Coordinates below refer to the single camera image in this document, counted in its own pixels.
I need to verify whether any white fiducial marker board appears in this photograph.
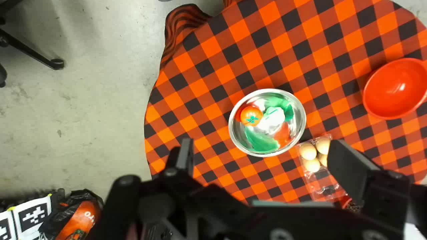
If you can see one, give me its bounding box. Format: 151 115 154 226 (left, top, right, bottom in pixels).
11 195 54 240
0 209 18 240

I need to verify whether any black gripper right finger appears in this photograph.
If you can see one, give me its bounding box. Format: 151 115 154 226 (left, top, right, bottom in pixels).
328 139 385 211

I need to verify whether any black orange snack bag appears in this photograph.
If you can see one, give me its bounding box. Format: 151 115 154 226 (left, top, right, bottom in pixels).
39 189 107 240

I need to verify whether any empty red bowl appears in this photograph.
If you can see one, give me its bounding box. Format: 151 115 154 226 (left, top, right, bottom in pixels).
362 58 427 121

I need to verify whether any clear bag of beige balls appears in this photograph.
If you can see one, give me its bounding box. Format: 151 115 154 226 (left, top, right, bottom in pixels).
297 135 353 206

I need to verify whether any toy tomato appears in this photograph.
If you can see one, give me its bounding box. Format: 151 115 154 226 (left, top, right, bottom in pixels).
235 103 266 129

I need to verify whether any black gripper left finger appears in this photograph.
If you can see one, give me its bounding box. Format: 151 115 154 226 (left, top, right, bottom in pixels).
165 138 197 179

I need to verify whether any steel mixing bowl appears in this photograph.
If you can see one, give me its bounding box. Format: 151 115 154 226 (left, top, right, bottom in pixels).
227 87 309 159

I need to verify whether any orange black checkered tablecloth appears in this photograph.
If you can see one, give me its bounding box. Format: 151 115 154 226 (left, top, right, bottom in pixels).
143 0 427 211

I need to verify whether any white green toy vegetable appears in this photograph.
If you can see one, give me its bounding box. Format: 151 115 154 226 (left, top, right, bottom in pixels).
262 95 298 135

